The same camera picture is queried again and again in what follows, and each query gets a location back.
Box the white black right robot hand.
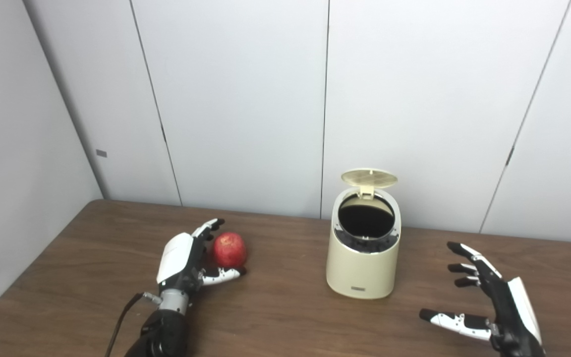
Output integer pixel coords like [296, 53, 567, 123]
[419, 241, 546, 357]

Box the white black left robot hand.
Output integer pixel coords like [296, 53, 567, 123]
[157, 218, 247, 293]

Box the red apple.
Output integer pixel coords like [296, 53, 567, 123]
[213, 233, 248, 268]

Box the cream round bin lid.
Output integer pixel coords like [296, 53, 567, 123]
[341, 169, 399, 200]

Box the cream-colored bin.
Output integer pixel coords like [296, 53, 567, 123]
[326, 186, 401, 299]

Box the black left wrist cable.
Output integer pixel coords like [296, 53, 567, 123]
[105, 293, 162, 357]

